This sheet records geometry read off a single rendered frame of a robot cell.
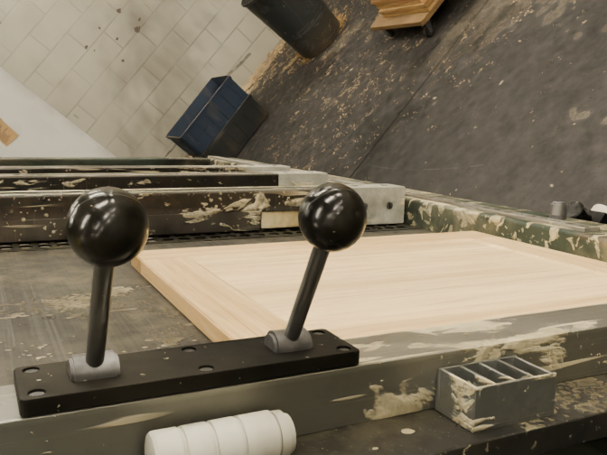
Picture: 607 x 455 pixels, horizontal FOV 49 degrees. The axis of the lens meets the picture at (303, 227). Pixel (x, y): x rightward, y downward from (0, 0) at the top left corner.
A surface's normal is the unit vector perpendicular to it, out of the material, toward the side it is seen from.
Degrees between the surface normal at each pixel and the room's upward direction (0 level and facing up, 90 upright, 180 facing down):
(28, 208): 90
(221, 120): 90
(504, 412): 89
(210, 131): 90
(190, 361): 51
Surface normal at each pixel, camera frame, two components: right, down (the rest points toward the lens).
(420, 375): 0.44, 0.15
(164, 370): 0.03, -0.99
